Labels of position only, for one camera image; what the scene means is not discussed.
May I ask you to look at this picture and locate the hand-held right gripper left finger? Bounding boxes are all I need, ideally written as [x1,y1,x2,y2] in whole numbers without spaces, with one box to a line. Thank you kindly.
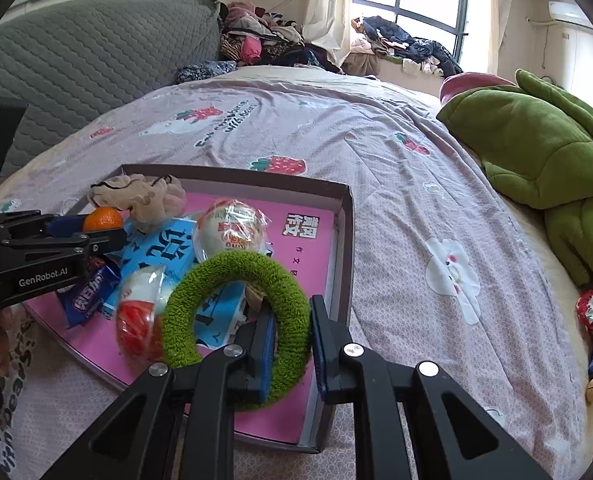
[41,305,278,480]

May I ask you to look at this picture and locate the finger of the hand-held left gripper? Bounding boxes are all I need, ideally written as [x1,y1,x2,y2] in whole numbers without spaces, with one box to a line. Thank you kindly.
[0,230,127,261]
[0,211,90,241]

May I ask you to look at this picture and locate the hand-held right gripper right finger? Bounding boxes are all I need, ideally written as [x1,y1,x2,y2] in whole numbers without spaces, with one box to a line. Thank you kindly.
[309,294,550,480]

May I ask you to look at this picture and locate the orange mandarin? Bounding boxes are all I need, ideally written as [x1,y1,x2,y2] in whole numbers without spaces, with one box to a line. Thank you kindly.
[82,207,125,233]

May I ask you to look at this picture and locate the blue cookie packet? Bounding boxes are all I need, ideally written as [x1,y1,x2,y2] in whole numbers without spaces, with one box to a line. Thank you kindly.
[59,255,122,328]

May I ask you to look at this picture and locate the beige scrunchie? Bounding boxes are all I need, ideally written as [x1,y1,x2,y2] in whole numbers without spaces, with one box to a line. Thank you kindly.
[87,174,187,233]

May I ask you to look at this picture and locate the red white egg toy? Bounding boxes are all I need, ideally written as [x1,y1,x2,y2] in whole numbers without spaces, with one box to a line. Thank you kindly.
[115,265,170,366]

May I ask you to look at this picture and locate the grey cardboard box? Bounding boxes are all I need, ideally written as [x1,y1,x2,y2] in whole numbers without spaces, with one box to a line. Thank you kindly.
[24,163,353,453]

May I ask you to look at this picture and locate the green terry ring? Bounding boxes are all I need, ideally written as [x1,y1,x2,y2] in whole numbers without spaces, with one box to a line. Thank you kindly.
[162,251,311,411]

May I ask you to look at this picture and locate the blue white egg toy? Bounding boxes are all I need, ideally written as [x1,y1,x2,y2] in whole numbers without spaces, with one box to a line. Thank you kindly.
[192,199,267,263]

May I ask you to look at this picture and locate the person's left hand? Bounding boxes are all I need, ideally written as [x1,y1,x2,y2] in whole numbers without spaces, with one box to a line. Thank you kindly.
[0,305,27,376]

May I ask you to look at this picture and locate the pink and blue book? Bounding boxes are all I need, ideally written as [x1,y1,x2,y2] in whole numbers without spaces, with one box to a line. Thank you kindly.
[31,185,337,443]

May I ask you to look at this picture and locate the grey quilted headboard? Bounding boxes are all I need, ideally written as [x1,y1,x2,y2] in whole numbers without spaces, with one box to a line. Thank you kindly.
[0,0,222,186]

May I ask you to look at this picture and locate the dark floral cloth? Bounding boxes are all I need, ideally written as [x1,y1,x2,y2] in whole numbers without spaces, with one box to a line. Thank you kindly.
[175,60,238,86]

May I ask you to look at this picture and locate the pile of clothes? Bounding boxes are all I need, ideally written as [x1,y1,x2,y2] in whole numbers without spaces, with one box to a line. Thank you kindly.
[219,1,345,73]

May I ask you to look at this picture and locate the green fleece blanket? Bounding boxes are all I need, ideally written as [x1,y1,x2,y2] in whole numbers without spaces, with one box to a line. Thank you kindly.
[437,69,593,291]

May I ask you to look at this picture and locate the brown cloth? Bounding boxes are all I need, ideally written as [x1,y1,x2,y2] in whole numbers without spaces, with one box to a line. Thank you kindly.
[341,52,382,77]

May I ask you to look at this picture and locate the pink pillow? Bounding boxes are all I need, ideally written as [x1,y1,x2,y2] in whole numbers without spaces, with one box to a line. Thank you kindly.
[439,72,516,106]

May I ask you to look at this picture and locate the dark clothes on windowsill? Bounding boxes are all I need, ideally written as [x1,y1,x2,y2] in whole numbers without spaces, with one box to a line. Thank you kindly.
[351,15,463,79]

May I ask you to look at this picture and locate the cream curtain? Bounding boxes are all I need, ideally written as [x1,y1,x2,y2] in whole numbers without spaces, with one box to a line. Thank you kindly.
[487,0,515,78]
[301,0,352,56]

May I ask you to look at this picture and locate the white air conditioner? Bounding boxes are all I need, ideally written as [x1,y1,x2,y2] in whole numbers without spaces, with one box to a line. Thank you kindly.
[548,0,593,28]

